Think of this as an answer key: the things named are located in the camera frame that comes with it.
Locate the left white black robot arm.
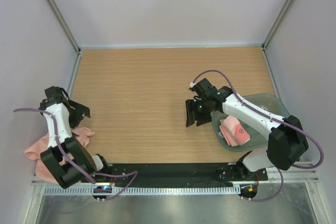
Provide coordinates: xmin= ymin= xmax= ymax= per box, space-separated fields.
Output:
xmin=39 ymin=98 xmax=111 ymax=189

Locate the pink rabbit pattern towel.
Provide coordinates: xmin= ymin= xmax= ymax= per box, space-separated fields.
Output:
xmin=219 ymin=115 xmax=250 ymax=147

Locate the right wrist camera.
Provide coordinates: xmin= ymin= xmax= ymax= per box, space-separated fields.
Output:
xmin=189 ymin=78 xmax=217 ymax=99

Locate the clear teal plastic bin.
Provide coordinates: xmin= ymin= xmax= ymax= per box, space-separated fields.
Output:
xmin=211 ymin=93 xmax=289 ymax=152

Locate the aluminium frame post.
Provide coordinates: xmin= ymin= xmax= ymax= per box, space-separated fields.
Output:
xmin=261 ymin=0 xmax=312 ymax=50
xmin=46 ymin=0 xmax=81 ymax=54

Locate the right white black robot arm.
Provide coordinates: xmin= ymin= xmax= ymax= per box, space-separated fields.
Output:
xmin=185 ymin=90 xmax=308 ymax=180

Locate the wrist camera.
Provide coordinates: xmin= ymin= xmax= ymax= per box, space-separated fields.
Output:
xmin=43 ymin=86 xmax=69 ymax=104
xmin=189 ymin=78 xmax=217 ymax=99

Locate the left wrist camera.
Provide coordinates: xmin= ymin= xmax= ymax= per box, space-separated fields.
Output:
xmin=43 ymin=86 xmax=69 ymax=104

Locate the right aluminium frame post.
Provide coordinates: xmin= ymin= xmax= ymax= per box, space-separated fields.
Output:
xmin=261 ymin=0 xmax=312 ymax=50

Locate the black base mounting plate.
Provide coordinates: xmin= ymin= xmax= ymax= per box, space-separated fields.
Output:
xmin=80 ymin=162 xmax=269 ymax=184

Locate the plain pink towel pile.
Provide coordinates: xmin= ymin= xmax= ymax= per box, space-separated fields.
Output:
xmin=24 ymin=126 xmax=95 ymax=185

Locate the slotted metal cable rail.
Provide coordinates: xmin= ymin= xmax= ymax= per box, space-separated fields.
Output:
xmin=44 ymin=185 xmax=240 ymax=196

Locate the left aluminium frame post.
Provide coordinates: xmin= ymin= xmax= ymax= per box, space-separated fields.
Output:
xmin=46 ymin=0 xmax=81 ymax=54

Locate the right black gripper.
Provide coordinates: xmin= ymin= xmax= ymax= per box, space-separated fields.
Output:
xmin=185 ymin=98 xmax=212 ymax=127

